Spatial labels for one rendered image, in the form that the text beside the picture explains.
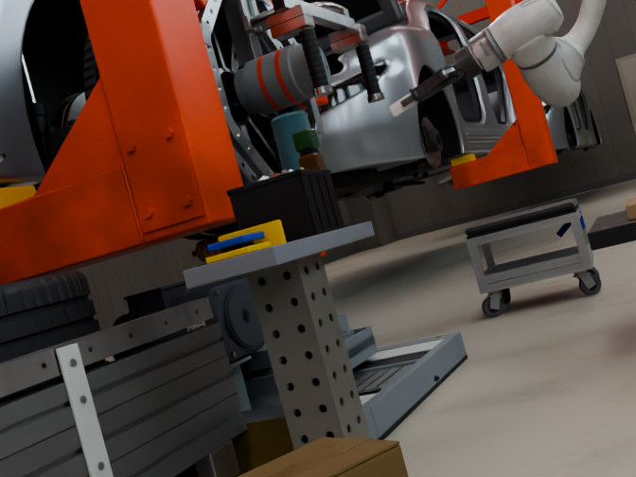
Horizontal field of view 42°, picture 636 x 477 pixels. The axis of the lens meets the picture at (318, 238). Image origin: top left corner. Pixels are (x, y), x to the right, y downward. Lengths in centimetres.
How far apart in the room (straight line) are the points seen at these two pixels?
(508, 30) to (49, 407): 127
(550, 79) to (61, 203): 113
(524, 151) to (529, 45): 364
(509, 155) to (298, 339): 430
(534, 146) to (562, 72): 356
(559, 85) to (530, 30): 17
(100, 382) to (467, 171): 454
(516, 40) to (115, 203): 95
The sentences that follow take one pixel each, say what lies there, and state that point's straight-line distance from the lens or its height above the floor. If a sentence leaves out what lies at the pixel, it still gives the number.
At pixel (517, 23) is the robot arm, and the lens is 197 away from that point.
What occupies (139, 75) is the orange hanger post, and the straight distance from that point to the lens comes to 163.
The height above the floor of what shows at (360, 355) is 11.
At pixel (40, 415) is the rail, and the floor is 30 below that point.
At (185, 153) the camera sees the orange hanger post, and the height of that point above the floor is 66.
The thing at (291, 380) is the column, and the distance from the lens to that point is 145.
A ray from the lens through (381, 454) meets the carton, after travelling 103.
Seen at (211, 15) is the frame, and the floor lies 100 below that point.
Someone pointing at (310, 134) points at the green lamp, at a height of 65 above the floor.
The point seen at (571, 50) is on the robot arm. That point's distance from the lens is 207.
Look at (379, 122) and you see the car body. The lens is 471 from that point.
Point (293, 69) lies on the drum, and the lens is 202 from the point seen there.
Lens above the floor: 44
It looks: level
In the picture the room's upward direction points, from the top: 15 degrees counter-clockwise
